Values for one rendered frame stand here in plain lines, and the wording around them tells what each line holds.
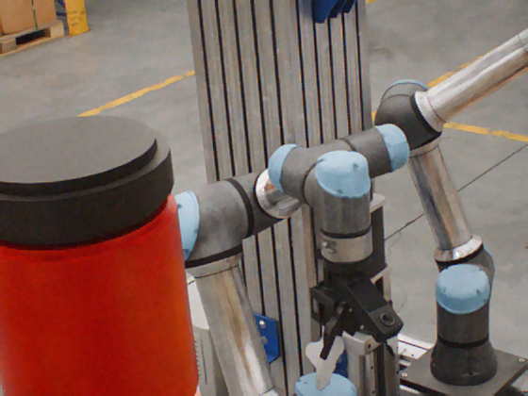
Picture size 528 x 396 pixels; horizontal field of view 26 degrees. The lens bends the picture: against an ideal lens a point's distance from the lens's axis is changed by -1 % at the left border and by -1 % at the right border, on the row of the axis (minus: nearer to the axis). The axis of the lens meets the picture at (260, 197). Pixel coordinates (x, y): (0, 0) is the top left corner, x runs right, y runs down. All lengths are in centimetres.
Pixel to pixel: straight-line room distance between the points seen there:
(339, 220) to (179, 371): 134
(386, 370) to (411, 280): 280
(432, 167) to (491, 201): 352
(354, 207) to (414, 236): 404
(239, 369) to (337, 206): 54
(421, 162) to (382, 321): 91
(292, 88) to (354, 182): 53
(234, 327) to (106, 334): 178
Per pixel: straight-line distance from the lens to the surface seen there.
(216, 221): 201
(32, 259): 26
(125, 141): 27
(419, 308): 500
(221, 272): 203
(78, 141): 27
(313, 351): 173
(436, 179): 252
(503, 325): 487
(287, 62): 209
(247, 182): 206
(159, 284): 27
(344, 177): 159
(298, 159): 169
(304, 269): 224
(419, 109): 233
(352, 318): 169
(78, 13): 1012
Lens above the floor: 243
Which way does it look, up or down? 23 degrees down
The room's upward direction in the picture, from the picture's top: 5 degrees counter-clockwise
